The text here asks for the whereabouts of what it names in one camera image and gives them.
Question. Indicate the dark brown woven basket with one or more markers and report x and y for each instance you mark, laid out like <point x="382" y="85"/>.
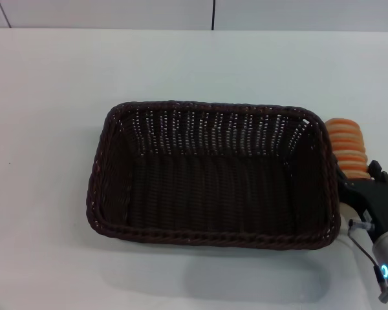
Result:
<point x="213" y="193"/>

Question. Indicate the orange striped bread roll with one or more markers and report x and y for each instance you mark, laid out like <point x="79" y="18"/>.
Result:
<point x="346" y="145"/>

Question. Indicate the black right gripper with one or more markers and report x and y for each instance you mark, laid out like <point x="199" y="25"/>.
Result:
<point x="375" y="203"/>

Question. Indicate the silver metal plug connector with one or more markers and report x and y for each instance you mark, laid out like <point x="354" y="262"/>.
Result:
<point x="362" y="225"/>

